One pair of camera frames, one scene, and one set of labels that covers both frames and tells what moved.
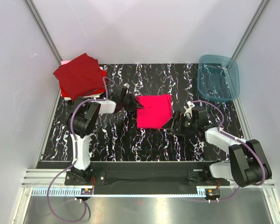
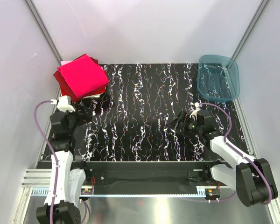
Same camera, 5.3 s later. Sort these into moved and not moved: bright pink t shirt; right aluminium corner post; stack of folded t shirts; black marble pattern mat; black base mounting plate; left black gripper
Moved: bright pink t shirt; left black gripper
Not moved: black base mounting plate; black marble pattern mat; stack of folded t shirts; right aluminium corner post
